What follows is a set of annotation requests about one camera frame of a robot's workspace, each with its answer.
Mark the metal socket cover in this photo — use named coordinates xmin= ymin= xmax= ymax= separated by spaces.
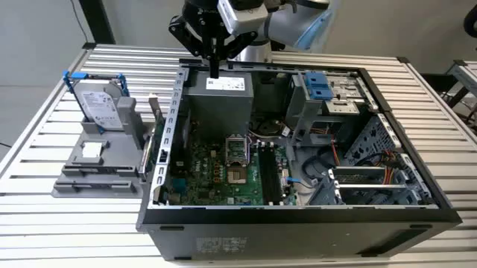
xmin=225 ymin=135 xmax=250 ymax=166

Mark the grey parts rack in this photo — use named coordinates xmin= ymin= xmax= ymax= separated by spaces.
xmin=51 ymin=96 xmax=158 ymax=199

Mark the grey power supply unit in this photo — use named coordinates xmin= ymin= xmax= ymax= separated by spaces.
xmin=185 ymin=71 xmax=255 ymax=140

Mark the CPU socket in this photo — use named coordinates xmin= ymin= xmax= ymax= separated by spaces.
xmin=227 ymin=166 xmax=249 ymax=185

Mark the hard disk in blue carrier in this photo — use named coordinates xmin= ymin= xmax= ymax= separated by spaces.
xmin=62 ymin=71 xmax=131 ymax=132

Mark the metal disk bay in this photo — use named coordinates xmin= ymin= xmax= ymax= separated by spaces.
xmin=309 ymin=164 xmax=424 ymax=207

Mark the red yellow wire bundle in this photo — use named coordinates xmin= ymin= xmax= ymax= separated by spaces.
xmin=378 ymin=150 xmax=402 ymax=185

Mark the black curved hose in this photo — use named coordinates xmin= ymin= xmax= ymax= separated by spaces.
xmin=461 ymin=5 xmax=477 ymax=37

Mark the slatted metal side table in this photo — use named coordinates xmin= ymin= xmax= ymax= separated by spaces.
xmin=441 ymin=59 xmax=477 ymax=112

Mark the orange wire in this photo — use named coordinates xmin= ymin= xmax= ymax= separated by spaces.
xmin=330 ymin=139 xmax=341 ymax=166

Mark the black PC case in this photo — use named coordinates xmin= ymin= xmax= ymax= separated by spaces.
xmin=137 ymin=58 xmax=463 ymax=262

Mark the silver CPU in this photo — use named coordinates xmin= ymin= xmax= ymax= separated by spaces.
xmin=82 ymin=142 xmax=102 ymax=157

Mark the green motherboard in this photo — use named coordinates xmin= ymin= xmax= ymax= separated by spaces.
xmin=170 ymin=136 xmax=300 ymax=207

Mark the black looped wire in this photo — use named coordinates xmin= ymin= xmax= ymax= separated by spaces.
xmin=301 ymin=155 xmax=334 ymax=186

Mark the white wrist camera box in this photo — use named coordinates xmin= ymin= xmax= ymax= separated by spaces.
xmin=217 ymin=0 xmax=270 ymax=36

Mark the black round fan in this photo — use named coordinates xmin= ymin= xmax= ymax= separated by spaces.
xmin=257 ymin=118 xmax=286 ymax=137

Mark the black upright post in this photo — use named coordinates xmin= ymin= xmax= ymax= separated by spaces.
xmin=79 ymin=0 xmax=116 ymax=45

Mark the black RAM slot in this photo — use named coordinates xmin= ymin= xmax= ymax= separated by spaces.
xmin=255 ymin=141 xmax=269 ymax=206
xmin=261 ymin=141 xmax=273 ymax=206
xmin=265 ymin=141 xmax=278 ymax=206
xmin=269 ymin=141 xmax=284 ymax=206

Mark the grey metal drive cage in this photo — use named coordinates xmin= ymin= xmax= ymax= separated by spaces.
xmin=289 ymin=69 xmax=376 ymax=147

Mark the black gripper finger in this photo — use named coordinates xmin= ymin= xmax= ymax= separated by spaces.
xmin=167 ymin=15 xmax=215 ymax=79
xmin=214 ymin=32 xmax=259 ymax=79

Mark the green graphics card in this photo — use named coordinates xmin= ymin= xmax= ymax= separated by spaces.
xmin=141 ymin=93 xmax=167 ymax=179

